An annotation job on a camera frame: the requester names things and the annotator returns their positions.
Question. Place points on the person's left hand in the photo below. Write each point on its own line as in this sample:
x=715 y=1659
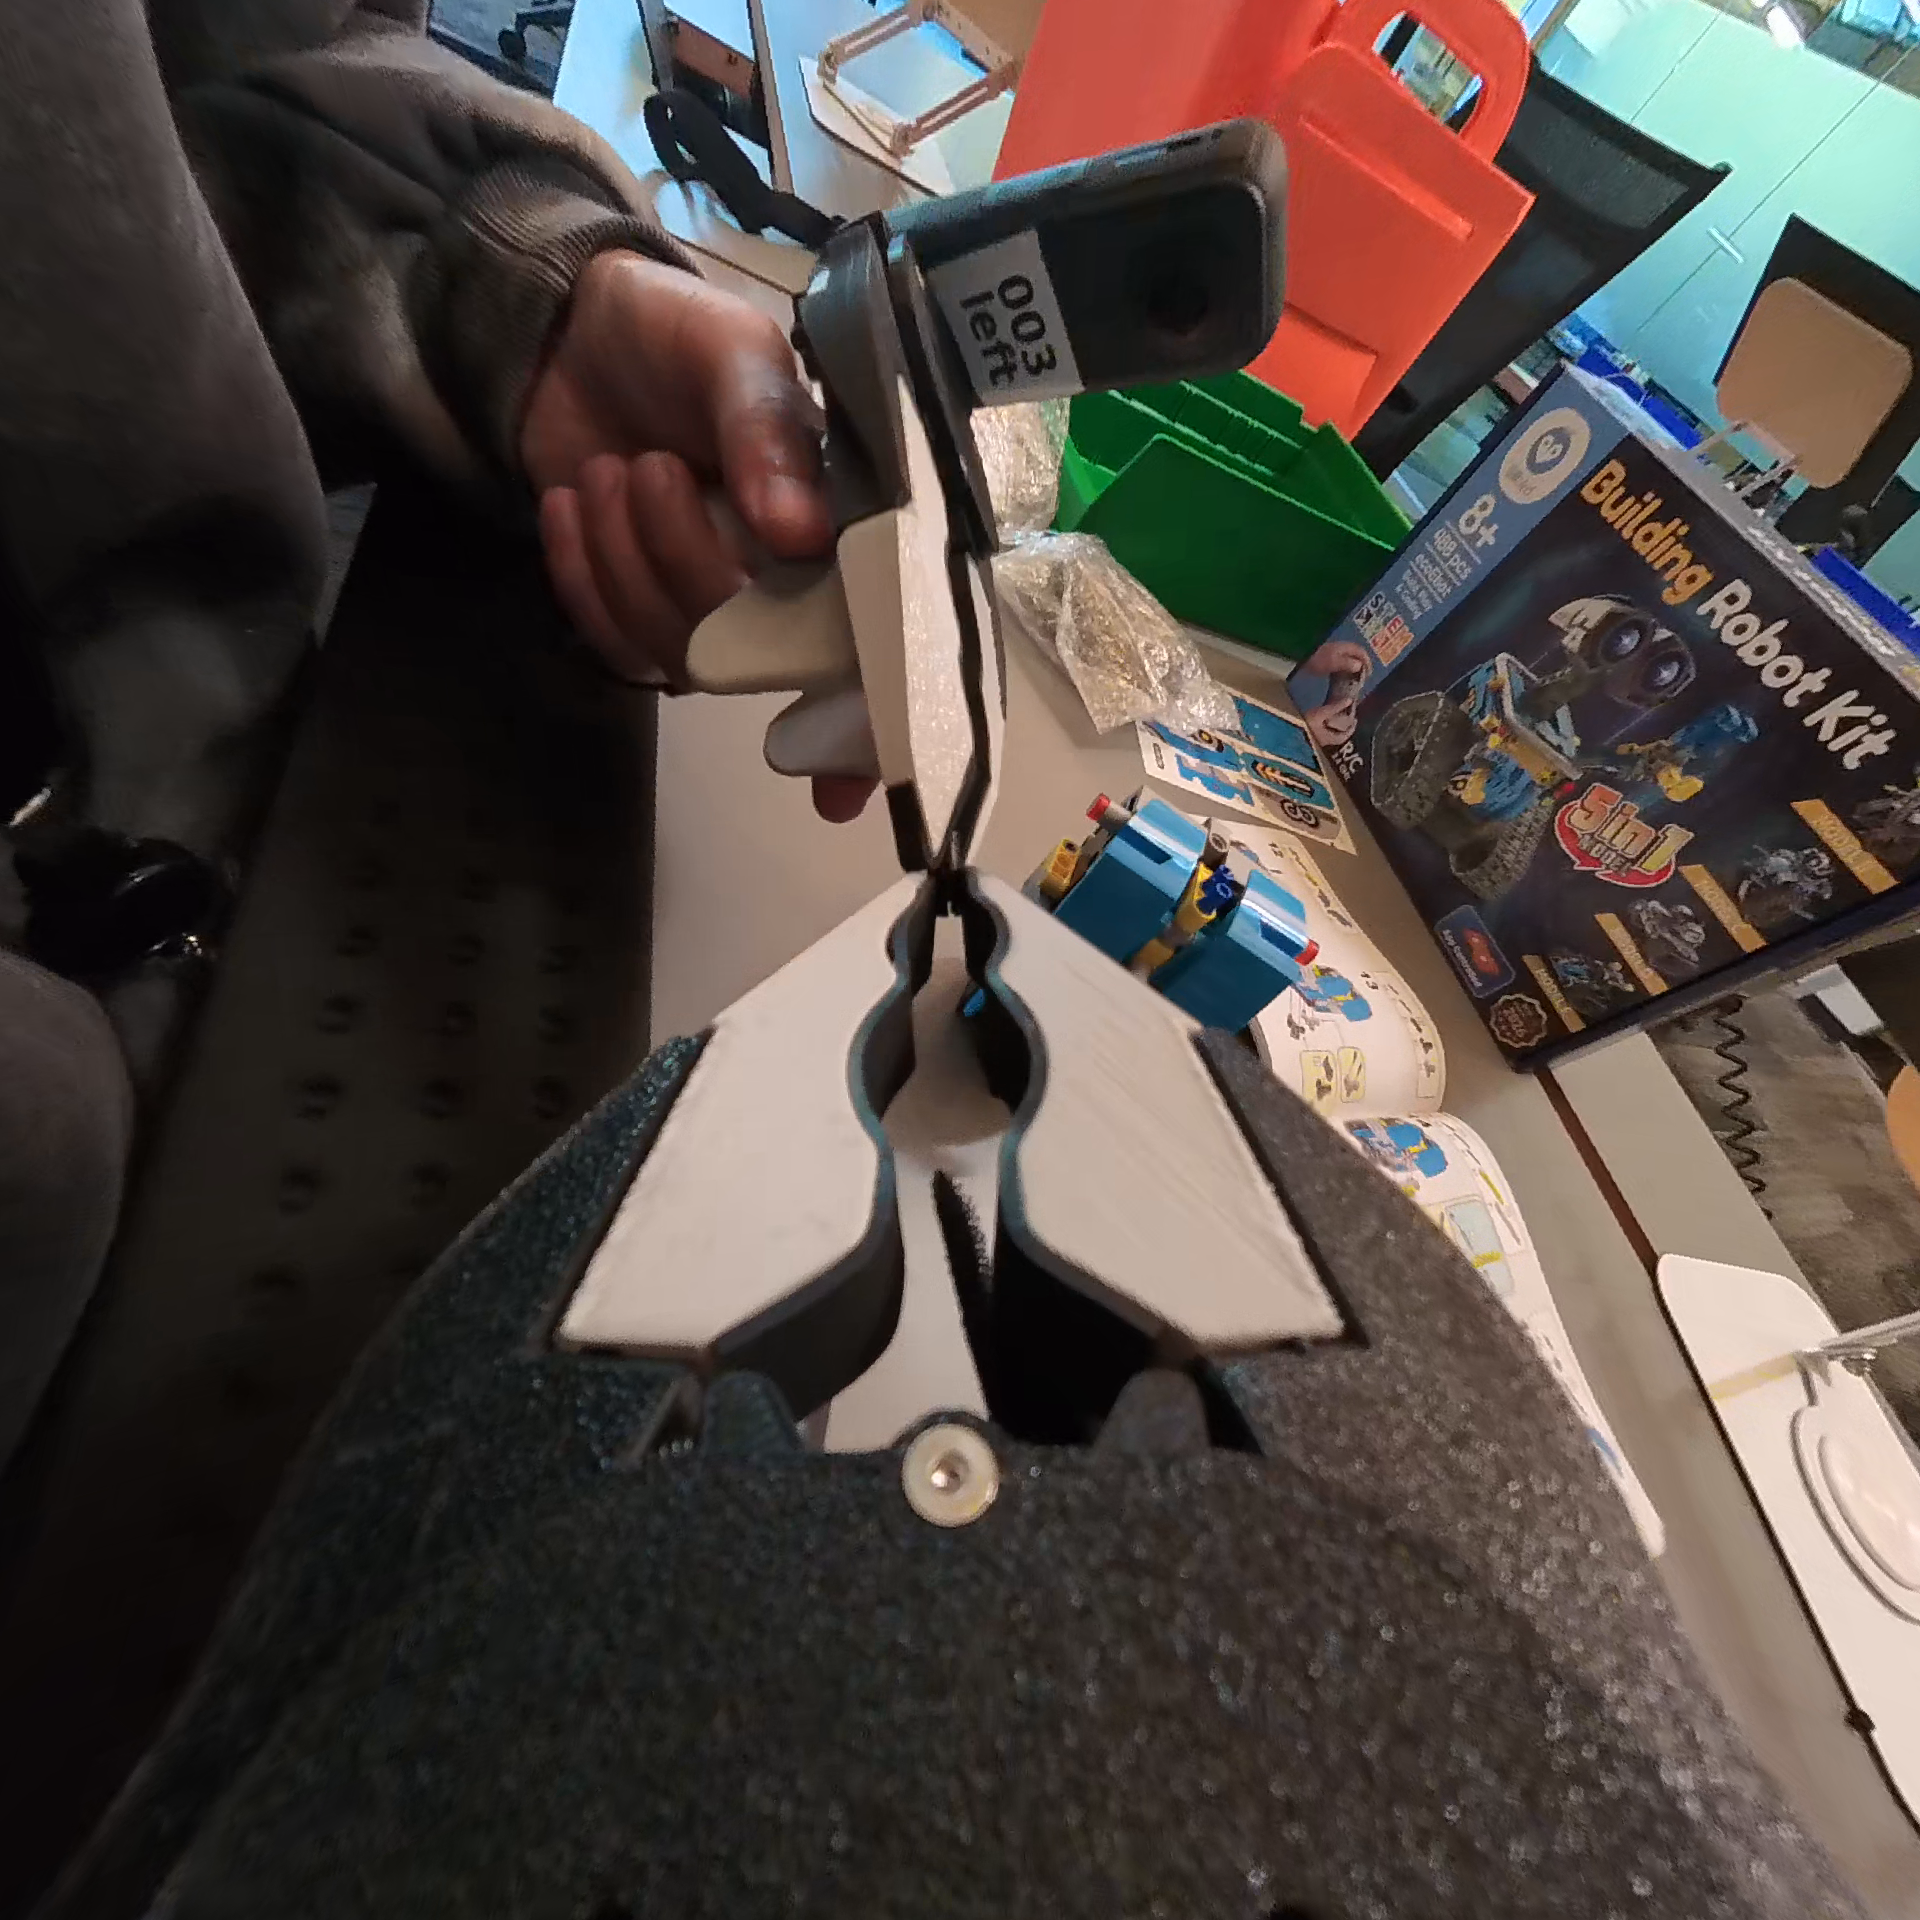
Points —
x=661 y=389

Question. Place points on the grey desk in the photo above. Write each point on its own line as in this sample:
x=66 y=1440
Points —
x=751 y=900

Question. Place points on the black office chair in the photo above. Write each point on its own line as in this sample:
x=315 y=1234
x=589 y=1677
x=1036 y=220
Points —
x=1588 y=195

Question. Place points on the dark blue toy kit box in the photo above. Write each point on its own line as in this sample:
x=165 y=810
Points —
x=1621 y=749

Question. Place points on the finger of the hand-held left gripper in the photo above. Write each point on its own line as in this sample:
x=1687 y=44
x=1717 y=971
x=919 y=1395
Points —
x=922 y=674

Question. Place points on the wooden back chair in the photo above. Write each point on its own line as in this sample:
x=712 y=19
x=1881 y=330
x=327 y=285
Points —
x=1815 y=376

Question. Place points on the blue toy brick robot model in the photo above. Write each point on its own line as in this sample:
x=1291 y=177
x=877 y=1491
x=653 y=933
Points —
x=1140 y=884

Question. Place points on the orange plastic carrier bin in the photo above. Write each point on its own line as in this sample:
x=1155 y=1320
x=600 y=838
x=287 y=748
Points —
x=1320 y=180

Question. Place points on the small wooden box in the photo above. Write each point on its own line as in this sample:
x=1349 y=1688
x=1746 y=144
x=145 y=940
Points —
x=705 y=44

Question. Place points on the green plastic bin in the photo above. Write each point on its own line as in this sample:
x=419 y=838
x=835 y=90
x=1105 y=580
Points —
x=1231 y=524

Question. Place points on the white instruction booklet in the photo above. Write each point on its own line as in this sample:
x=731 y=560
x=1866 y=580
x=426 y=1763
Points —
x=1349 y=1050

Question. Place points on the person's left forearm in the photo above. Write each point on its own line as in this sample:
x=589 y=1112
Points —
x=421 y=195

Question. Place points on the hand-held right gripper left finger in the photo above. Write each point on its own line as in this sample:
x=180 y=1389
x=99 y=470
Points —
x=735 y=1200

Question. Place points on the blue sticker sheet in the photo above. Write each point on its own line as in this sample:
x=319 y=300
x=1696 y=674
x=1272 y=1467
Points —
x=1215 y=749

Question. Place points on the wooden laptop stand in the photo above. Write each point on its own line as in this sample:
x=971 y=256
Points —
x=877 y=118

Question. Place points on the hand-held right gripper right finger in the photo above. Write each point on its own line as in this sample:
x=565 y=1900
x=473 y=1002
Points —
x=1155 y=1185

